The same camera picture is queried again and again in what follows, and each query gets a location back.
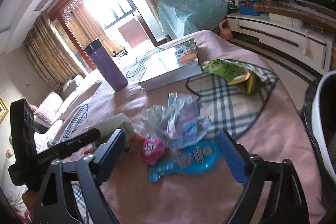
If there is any blue toothbrush blister pack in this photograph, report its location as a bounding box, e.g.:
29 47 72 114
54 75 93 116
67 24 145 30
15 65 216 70
147 140 220 183

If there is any white TV cabinet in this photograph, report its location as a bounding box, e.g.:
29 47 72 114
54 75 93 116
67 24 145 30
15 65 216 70
227 13 335 75

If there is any green snack bag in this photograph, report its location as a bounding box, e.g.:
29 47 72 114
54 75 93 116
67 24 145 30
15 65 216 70
201 58 264 95

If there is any teal cloth covered furniture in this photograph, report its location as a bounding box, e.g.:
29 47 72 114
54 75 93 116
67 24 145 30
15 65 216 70
157 0 228 39

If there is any silver plastic wrapper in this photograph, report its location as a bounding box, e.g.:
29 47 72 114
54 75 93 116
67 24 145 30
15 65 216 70
141 93 211 149

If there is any pink candy pouch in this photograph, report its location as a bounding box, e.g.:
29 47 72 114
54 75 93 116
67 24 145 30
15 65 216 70
141 135 166 165

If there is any beige sofa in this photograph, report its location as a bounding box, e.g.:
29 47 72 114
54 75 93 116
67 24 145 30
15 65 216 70
28 74 103 135

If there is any pink tablecloth with plaid patches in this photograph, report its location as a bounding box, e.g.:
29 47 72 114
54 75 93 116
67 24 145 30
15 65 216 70
15 29 326 224

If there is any white rimmed trash bin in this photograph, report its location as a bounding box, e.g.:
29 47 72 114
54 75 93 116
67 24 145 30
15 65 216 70
301 71 335 181

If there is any brown patterned left curtain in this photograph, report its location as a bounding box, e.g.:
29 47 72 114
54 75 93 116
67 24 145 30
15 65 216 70
23 14 87 89

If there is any pink kettlebell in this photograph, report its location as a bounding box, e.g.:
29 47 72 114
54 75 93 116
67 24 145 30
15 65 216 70
219 19 233 40

